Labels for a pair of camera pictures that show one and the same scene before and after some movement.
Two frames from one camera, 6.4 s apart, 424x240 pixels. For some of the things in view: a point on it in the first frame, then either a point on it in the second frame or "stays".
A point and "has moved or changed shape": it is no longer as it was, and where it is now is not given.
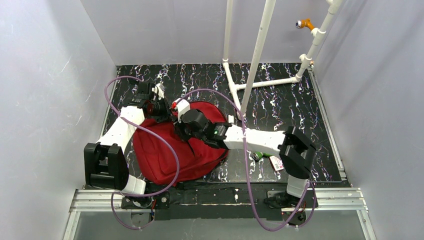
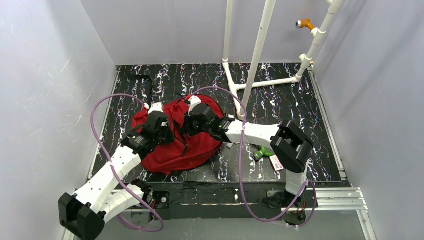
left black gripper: [162, 110] -> [162, 131]
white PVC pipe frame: [317, 37] stays
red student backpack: [164, 158] has moved or changed shape
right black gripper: [180, 126] -> [193, 124]
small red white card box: [276, 163] stays
